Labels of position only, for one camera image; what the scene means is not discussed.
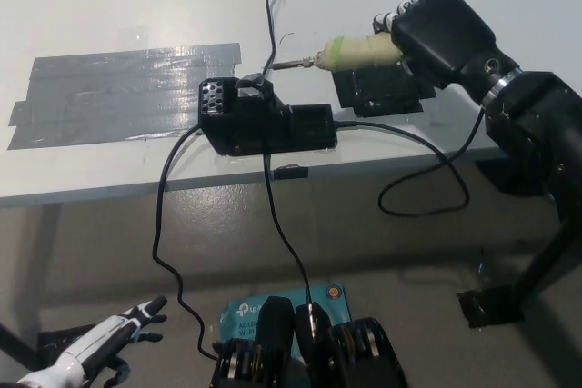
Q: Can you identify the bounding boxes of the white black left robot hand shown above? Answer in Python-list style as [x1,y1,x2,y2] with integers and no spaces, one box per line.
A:
[15,295,168,388]

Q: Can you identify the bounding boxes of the black soldering iron cable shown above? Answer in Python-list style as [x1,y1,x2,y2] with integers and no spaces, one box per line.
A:
[335,104,486,217]

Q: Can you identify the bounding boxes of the tape-wrapped soldering iron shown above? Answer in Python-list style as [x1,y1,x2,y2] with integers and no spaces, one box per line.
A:
[271,35,404,74]

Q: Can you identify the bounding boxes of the black robot torso blocks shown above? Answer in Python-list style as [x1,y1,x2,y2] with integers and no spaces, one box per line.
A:
[211,295,408,388]

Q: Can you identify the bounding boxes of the black slanted pole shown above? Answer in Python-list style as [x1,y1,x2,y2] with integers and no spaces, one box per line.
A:
[0,322,37,369]

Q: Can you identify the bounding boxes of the teal tp-link box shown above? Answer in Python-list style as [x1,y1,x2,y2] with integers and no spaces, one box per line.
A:
[218,283,356,348]

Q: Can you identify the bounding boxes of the small black tape piece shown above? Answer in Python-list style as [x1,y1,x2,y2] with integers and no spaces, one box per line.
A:
[274,164,309,181]

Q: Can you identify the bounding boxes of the black floor tape under leg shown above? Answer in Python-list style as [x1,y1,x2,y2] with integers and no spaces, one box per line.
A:
[456,285,527,329]

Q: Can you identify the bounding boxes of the black slanted table leg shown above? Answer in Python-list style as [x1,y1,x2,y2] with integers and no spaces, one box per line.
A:
[513,219,582,312]

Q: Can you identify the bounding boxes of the long black power cable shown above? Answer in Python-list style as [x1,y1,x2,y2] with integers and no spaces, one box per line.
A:
[152,126,222,360]

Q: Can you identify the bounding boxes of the black cable to robot torso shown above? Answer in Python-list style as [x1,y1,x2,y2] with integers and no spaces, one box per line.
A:
[263,154,319,330]

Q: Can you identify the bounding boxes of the grey duct tape patch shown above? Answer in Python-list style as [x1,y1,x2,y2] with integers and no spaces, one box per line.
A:
[6,42,242,151]

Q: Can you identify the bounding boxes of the thin black loose wire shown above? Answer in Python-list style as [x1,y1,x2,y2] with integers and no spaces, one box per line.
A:
[261,0,287,83]

